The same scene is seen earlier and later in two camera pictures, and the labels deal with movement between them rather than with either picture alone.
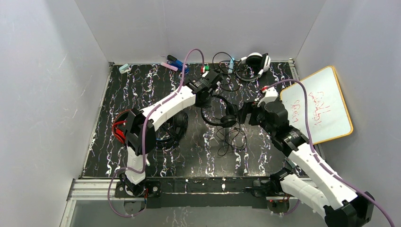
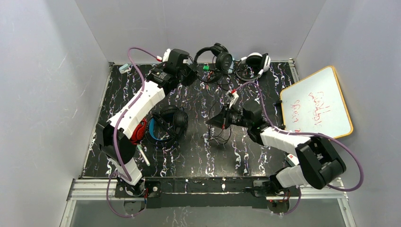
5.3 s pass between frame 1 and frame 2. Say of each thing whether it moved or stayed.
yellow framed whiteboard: stayed
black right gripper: moved
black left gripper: moved
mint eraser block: stayed
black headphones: moved
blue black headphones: stayed
